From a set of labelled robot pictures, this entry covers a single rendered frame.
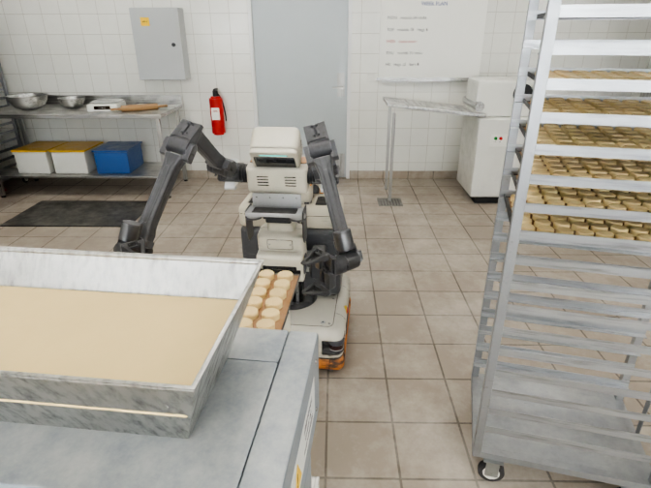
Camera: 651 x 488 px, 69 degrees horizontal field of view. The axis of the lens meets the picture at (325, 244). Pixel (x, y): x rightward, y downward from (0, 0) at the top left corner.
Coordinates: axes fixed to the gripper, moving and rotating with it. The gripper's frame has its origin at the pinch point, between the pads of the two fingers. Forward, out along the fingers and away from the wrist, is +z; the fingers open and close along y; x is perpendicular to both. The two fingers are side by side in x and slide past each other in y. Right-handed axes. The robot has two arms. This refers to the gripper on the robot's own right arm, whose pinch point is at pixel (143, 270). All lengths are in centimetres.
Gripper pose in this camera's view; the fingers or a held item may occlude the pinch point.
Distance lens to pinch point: 151.7
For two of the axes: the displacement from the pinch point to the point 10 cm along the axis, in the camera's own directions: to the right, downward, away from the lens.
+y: -0.1, -9.1, -4.2
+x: 7.8, -2.7, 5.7
